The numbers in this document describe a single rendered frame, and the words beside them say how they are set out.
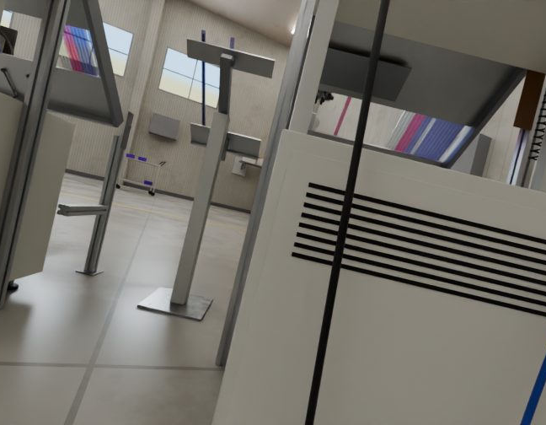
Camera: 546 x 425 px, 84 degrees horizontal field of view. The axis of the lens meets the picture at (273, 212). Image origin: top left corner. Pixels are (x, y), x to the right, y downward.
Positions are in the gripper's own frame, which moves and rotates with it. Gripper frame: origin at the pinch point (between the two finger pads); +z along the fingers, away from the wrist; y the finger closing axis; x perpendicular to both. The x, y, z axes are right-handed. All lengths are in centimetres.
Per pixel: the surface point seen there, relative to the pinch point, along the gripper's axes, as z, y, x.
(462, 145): 5, 58, 3
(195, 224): 32, -37, 51
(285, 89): 31.3, -12.6, -9.6
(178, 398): 96, -20, 46
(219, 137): 9.6, -35.6, 21.4
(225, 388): 102, -9, 16
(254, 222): 55, -12, 22
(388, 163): 78, 7, -17
